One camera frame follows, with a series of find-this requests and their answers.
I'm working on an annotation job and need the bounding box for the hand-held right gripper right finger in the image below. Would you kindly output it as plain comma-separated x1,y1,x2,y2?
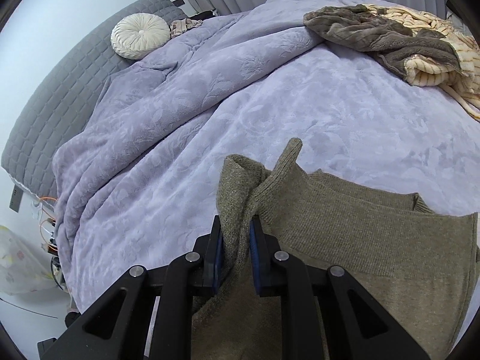
249,215,432,360

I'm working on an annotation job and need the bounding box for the black object behind bed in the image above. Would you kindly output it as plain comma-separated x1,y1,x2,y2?
187,9,218,21

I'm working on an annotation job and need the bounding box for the grey wall socket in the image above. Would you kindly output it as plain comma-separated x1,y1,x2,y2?
9,185,24,211

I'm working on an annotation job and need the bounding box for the brown fleece garment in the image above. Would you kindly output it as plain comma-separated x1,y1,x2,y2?
303,5,466,79

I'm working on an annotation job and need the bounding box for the lavender embossed blanket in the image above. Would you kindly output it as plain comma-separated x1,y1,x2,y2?
52,0,480,314

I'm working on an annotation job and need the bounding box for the olive knit sweater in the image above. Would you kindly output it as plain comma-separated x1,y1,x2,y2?
192,138,479,360

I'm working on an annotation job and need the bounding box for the orange cable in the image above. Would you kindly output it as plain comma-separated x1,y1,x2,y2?
34,196,61,256

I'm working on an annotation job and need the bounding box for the dark object under bed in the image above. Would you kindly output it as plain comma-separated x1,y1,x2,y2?
64,302,81,327

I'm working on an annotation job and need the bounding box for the grey quilted headboard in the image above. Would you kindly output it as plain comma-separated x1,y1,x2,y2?
1,0,190,199

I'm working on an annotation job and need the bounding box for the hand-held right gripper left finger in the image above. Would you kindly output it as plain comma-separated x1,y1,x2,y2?
39,214,226,360

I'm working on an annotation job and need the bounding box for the translucent floral bag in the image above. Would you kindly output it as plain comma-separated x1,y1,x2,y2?
0,225,57,296

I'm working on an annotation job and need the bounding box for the round cream pleated cushion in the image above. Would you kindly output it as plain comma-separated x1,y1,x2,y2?
110,14,171,60

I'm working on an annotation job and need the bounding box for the small patterned beige cloth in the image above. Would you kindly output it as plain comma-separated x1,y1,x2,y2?
169,19,204,39

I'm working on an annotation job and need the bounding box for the cream striped fleece garment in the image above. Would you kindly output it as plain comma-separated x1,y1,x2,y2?
354,4,480,121

